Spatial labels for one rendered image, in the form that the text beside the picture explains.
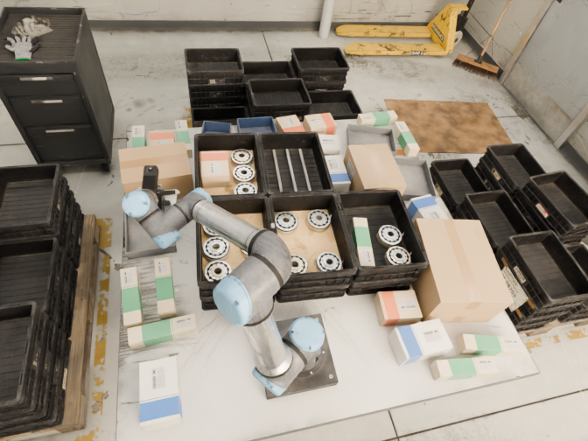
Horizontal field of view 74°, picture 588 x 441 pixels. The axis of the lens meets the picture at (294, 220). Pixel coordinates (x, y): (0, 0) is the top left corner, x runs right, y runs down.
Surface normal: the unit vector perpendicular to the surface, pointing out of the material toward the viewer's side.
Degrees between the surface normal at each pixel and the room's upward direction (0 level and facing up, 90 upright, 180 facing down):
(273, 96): 0
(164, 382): 0
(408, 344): 0
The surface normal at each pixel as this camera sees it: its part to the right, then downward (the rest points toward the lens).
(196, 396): 0.11, -0.60
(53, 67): 0.22, 0.79
